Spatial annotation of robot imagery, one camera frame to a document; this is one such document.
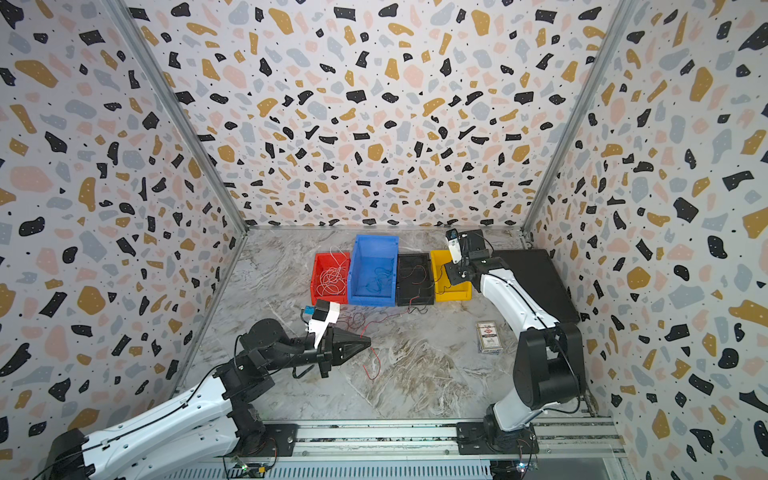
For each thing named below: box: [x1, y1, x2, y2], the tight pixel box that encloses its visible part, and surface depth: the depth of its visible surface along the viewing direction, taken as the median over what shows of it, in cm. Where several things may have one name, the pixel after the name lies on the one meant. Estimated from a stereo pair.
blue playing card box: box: [476, 320, 503, 355], surface depth 90 cm
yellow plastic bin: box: [430, 250, 473, 302], surface depth 100 cm
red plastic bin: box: [310, 252, 351, 306], surface depth 105 cm
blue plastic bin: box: [348, 234, 400, 307], surface depth 108 cm
